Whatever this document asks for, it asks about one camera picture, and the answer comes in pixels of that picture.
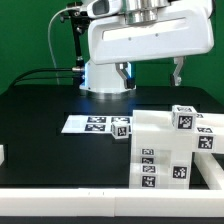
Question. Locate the white marker cube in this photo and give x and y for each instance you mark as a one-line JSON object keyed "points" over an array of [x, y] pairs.
{"points": [[183, 117], [120, 130]]}

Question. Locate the white L-shaped wall fence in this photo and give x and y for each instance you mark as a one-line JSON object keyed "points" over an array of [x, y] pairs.
{"points": [[122, 202]]}

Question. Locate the white piece at left edge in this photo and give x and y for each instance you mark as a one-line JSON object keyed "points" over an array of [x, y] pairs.
{"points": [[1, 154]]}

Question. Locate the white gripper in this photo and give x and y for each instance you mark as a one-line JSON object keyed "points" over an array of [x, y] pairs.
{"points": [[177, 32]]}

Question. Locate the white chair seat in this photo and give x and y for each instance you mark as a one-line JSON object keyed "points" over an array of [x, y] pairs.
{"points": [[163, 144]]}

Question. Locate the white marker base plate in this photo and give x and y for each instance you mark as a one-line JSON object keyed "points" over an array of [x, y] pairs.
{"points": [[92, 123]]}

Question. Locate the white chair back frame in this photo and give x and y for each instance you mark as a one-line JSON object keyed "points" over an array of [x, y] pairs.
{"points": [[208, 136]]}

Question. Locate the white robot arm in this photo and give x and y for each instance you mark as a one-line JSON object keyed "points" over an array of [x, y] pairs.
{"points": [[102, 80]]}

